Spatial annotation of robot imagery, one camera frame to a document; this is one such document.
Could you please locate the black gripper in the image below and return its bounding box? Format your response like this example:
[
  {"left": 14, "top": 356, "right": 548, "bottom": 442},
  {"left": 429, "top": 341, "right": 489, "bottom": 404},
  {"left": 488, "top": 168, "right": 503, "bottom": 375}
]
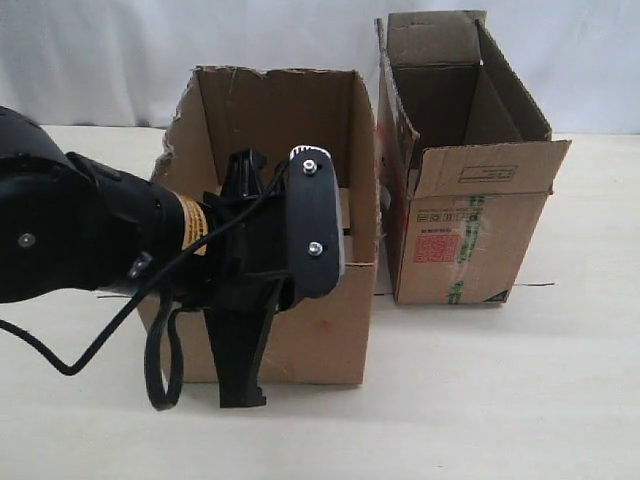
[{"left": 203, "top": 148, "right": 295, "bottom": 395}]

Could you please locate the torn cardboard box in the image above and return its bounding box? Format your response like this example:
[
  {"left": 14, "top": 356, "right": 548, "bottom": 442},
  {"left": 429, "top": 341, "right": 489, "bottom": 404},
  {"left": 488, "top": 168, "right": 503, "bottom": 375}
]
[{"left": 151, "top": 66, "right": 380, "bottom": 385}]

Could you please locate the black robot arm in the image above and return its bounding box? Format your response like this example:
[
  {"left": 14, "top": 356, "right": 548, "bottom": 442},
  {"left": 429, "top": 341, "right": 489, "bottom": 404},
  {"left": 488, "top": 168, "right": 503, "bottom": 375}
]
[{"left": 1, "top": 108, "right": 295, "bottom": 410}]

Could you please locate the tall printed cardboard box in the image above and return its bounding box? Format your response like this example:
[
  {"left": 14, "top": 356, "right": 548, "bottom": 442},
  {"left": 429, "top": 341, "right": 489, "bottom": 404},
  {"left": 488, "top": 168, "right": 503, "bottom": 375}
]
[{"left": 376, "top": 10, "right": 570, "bottom": 305}]

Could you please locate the white backdrop curtain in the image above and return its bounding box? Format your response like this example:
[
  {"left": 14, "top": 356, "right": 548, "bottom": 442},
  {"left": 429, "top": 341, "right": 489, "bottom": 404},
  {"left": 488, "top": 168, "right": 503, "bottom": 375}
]
[{"left": 1, "top": 1, "right": 639, "bottom": 134}]

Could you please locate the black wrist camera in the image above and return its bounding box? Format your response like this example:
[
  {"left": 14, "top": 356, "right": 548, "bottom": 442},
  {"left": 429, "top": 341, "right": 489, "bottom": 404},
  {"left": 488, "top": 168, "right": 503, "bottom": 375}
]
[{"left": 286, "top": 145, "right": 345, "bottom": 301}]

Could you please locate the black cable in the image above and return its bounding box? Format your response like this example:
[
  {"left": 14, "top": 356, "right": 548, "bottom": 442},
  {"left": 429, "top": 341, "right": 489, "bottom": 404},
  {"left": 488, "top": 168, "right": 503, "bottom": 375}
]
[{"left": 0, "top": 158, "right": 291, "bottom": 412}]

